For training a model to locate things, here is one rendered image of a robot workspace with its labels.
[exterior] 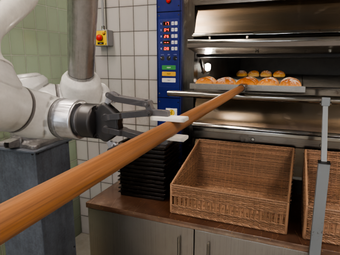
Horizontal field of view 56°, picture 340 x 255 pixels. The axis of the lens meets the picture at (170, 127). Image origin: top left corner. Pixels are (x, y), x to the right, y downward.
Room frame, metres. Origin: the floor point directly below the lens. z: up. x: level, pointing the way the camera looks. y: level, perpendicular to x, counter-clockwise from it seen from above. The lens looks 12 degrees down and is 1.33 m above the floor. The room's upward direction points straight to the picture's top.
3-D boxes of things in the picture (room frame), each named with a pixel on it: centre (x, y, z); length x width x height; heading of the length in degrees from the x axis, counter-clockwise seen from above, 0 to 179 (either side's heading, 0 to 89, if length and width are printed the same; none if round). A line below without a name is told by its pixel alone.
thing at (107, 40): (2.13, 0.43, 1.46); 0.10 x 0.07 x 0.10; 68
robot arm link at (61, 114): (0.70, 0.22, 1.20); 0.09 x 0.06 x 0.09; 159
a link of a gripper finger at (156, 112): (0.63, 0.03, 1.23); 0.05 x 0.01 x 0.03; 69
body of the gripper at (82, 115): (0.67, 0.15, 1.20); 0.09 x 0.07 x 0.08; 69
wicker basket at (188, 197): (1.58, -0.34, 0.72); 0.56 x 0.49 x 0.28; 68
